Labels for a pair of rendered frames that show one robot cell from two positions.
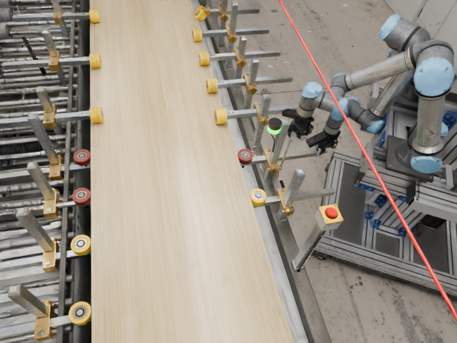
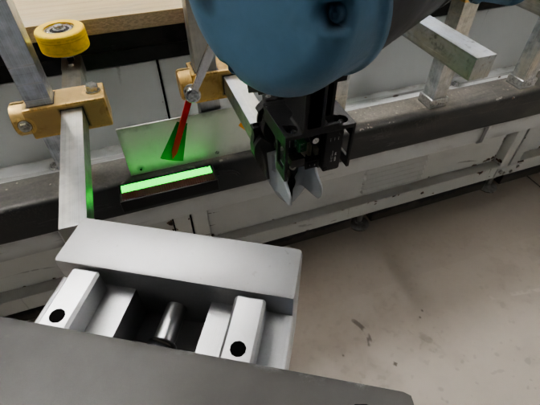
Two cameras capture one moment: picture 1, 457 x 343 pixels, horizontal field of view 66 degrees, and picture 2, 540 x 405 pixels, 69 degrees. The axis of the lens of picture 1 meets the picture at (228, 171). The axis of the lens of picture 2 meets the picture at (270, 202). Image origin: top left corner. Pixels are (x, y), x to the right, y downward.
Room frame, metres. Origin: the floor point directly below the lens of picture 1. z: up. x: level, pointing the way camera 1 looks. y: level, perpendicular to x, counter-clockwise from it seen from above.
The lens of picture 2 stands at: (1.27, -0.83, 1.17)
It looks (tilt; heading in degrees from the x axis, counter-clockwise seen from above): 46 degrees down; 90
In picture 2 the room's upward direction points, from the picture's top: straight up
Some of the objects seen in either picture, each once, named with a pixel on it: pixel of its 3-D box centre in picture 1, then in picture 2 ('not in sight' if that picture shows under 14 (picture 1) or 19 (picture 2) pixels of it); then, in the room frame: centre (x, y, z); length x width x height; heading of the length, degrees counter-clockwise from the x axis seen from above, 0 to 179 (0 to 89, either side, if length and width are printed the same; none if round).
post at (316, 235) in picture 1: (309, 247); not in sight; (0.68, -0.39, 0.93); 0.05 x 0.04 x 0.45; 20
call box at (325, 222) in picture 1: (328, 218); not in sight; (0.68, -0.39, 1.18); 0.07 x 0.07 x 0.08; 20
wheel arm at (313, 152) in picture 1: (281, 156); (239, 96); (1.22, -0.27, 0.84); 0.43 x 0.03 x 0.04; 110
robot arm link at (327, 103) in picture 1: (334, 101); not in sight; (1.19, -0.40, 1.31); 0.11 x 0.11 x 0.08; 75
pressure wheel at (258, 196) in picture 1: (256, 201); (70, 58); (0.92, -0.16, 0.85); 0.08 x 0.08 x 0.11
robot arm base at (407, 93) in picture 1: (415, 86); not in sight; (1.67, -0.96, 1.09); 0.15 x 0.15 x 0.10
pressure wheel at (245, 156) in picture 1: (244, 160); not in sight; (1.15, -0.07, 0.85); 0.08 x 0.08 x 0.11
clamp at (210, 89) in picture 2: (270, 160); (218, 77); (1.18, -0.21, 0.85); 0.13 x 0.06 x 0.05; 20
